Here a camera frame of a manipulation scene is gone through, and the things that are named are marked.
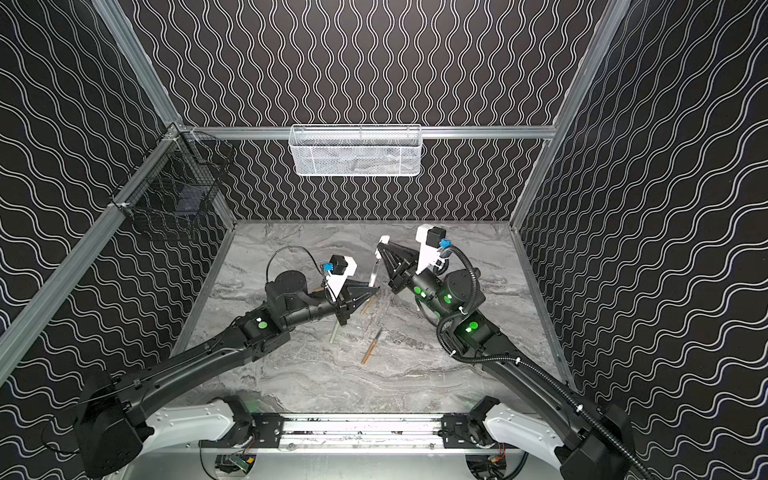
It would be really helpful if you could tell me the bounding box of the green pen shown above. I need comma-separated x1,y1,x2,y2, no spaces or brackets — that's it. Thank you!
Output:
329,323,340,344

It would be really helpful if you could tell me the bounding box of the orange pen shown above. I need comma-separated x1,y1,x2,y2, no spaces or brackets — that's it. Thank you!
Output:
360,328,383,365
360,296,377,315

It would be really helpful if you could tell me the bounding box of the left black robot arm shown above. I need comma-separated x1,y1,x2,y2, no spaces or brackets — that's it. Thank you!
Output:
73,270,378,478

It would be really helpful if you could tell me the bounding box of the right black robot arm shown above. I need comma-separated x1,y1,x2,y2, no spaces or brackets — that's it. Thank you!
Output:
376,238,653,479

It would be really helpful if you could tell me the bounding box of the white mesh basket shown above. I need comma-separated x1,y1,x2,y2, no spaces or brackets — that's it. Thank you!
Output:
288,124,424,177

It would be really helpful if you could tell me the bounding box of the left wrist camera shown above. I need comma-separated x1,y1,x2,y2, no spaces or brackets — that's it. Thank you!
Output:
323,254,357,301

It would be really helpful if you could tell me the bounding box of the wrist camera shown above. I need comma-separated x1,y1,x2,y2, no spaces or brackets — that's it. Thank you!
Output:
416,224,451,275
323,254,357,301

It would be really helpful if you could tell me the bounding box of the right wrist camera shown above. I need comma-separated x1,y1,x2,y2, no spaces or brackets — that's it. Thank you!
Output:
416,224,451,275

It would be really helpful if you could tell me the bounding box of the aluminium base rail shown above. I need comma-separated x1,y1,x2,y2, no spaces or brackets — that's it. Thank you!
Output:
122,412,604,454

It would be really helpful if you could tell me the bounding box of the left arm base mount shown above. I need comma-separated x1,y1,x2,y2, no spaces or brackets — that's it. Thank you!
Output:
199,413,285,449

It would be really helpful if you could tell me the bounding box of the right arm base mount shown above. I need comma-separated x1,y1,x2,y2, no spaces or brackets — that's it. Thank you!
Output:
436,413,519,450

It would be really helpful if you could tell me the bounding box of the black wire basket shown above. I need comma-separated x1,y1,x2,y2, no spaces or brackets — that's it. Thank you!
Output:
115,123,235,243

